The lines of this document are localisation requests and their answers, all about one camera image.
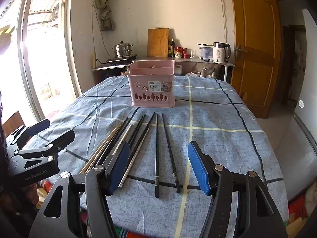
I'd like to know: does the metal door handle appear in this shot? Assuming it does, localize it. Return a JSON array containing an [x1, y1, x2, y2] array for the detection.
[[235, 44, 247, 59]]

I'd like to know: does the red printed blanket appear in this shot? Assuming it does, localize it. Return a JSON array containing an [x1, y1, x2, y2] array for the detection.
[[36, 180, 317, 238]]

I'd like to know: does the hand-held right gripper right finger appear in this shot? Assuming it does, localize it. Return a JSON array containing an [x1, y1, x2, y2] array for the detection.
[[187, 141, 289, 238]]

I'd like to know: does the wooden cutting board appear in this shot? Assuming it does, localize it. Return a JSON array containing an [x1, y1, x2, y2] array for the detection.
[[147, 28, 170, 57]]

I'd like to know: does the beige hanging cloth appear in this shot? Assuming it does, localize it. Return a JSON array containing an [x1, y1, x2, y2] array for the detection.
[[95, 0, 116, 31]]

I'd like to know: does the white window frame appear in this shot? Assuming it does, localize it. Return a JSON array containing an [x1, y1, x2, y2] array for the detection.
[[0, 0, 82, 129]]

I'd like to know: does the outdoor air conditioner unit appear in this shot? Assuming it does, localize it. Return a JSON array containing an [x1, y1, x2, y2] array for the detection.
[[51, 2, 61, 26]]

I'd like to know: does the steel steamer pot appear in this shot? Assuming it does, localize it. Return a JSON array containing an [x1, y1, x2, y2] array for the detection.
[[111, 41, 134, 58]]

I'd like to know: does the clear water filter pitcher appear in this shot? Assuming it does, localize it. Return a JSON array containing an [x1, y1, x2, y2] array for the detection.
[[200, 45, 213, 60]]

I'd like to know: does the steel kitchen table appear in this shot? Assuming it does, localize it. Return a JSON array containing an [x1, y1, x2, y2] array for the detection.
[[131, 57, 236, 82]]

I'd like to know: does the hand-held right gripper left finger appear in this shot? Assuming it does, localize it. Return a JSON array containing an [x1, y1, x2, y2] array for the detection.
[[28, 141, 130, 238]]

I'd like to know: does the blue checked tablecloth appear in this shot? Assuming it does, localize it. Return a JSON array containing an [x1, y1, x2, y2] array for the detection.
[[23, 76, 290, 238]]

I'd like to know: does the black steel-handled chopstick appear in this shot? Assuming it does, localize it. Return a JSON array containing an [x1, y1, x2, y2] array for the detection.
[[118, 112, 156, 189]]

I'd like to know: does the white wall cable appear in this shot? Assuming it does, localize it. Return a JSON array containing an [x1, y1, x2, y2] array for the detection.
[[217, 0, 228, 47]]

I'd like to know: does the person's left hand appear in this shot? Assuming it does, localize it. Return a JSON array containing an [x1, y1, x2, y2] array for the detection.
[[5, 182, 41, 211]]

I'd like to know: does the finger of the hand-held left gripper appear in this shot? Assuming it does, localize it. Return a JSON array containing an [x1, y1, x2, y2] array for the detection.
[[6, 118, 51, 149], [15, 130, 75, 159]]

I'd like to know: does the black induction cooker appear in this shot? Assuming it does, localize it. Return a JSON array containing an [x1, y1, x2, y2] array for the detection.
[[106, 54, 138, 63]]

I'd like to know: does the wooden chopstick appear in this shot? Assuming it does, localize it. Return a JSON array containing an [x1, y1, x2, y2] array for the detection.
[[83, 123, 124, 174], [79, 121, 123, 174]]

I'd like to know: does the wooden door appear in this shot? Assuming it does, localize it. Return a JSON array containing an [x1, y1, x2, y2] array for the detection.
[[229, 0, 281, 119]]

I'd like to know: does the pink plastic utensil basket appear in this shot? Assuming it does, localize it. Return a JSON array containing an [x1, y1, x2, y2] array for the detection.
[[128, 60, 176, 108]]

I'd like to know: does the low steel stand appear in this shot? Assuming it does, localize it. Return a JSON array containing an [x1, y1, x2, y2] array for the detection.
[[92, 63, 132, 85]]

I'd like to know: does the white electric kettle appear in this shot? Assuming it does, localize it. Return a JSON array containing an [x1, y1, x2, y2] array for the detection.
[[212, 42, 231, 63]]

